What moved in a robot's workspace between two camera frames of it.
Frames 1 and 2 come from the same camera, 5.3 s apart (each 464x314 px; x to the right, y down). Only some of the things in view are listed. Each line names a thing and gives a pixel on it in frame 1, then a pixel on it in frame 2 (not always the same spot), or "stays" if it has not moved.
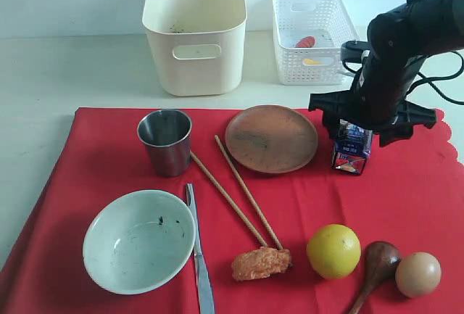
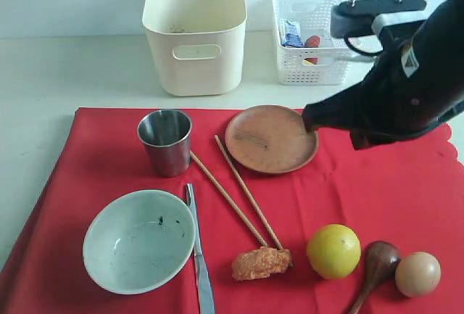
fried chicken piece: [260, 263] stays
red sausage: [305, 42] -> [312, 41]
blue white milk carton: [353, 145] -> [290, 33]
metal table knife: [206, 296] stays
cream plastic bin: [195, 21] stays
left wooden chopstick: [228, 199] stays
